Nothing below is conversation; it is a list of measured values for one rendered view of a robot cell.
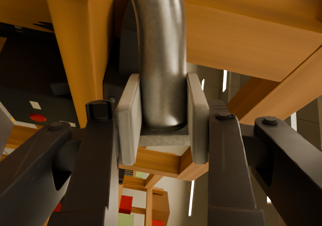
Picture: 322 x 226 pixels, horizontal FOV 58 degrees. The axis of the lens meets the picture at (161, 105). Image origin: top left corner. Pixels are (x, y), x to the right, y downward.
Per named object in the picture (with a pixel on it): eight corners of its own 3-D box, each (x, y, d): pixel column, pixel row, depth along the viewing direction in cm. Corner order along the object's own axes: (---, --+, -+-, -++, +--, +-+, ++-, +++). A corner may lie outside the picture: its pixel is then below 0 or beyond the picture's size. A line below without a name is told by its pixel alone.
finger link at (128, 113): (134, 166, 14) (119, 166, 14) (143, 114, 21) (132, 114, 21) (131, 109, 13) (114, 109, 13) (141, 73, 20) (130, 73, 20)
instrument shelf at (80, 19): (93, 179, 106) (104, 181, 106) (42, -7, 25) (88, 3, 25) (108, 117, 117) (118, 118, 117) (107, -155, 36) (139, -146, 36)
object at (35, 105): (14, 122, 62) (84, 136, 64) (-17, 85, 47) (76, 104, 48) (33, 73, 68) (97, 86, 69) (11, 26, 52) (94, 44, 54)
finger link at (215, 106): (213, 139, 12) (288, 137, 12) (201, 98, 16) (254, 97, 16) (212, 170, 12) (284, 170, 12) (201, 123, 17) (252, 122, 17)
